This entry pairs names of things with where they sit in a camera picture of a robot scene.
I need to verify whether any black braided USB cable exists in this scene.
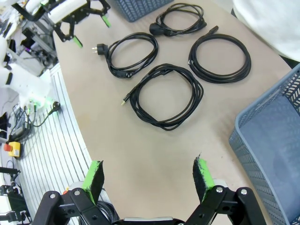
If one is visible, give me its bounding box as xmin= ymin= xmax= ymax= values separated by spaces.
xmin=120 ymin=63 xmax=204 ymax=132

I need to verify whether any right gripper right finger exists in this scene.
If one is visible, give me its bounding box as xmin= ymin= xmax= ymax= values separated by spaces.
xmin=185 ymin=159 xmax=268 ymax=225

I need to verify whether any blue-grey plastic basket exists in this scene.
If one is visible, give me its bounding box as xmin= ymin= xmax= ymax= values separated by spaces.
xmin=112 ymin=0 xmax=170 ymax=23
xmin=228 ymin=62 xmax=300 ymax=225

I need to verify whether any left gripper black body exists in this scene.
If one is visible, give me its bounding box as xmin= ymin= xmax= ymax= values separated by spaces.
xmin=52 ymin=1 xmax=92 ymax=26

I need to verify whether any black braided cable white tip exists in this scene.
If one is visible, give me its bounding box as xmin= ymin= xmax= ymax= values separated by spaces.
xmin=188 ymin=26 xmax=252 ymax=84

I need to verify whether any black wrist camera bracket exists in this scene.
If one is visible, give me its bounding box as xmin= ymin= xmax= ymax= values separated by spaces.
xmin=11 ymin=1 xmax=46 ymax=22

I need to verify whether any black power cable straight plug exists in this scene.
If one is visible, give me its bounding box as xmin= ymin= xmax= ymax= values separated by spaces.
xmin=90 ymin=32 xmax=159 ymax=78

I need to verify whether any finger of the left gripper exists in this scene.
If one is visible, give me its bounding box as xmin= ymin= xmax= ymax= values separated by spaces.
xmin=90 ymin=0 xmax=111 ymax=28
xmin=53 ymin=22 xmax=83 ymax=49

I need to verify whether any aluminium profile frame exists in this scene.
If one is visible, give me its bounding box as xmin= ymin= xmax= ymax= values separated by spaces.
xmin=21 ymin=20 xmax=59 ymax=71

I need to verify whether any black power cable angled plug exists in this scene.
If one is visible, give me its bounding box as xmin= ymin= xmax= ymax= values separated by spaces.
xmin=149 ymin=3 xmax=208 ymax=38

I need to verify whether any black equipment stand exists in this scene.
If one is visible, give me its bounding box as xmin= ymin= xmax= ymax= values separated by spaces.
xmin=0 ymin=166 xmax=32 ymax=225

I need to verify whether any dark cable bundle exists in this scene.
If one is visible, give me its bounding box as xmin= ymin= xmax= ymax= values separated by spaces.
xmin=8 ymin=103 xmax=38 ymax=141

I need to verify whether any black mains plug with cord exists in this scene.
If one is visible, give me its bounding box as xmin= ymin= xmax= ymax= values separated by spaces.
xmin=32 ymin=100 xmax=62 ymax=128

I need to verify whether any aluminium slotted base plate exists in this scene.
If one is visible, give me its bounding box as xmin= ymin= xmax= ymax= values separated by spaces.
xmin=13 ymin=62 xmax=99 ymax=211

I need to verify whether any black cable coil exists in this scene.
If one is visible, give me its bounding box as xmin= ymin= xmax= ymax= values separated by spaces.
xmin=95 ymin=201 xmax=120 ymax=223

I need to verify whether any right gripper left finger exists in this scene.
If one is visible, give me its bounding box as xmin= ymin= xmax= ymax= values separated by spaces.
xmin=32 ymin=160 xmax=119 ymax=225

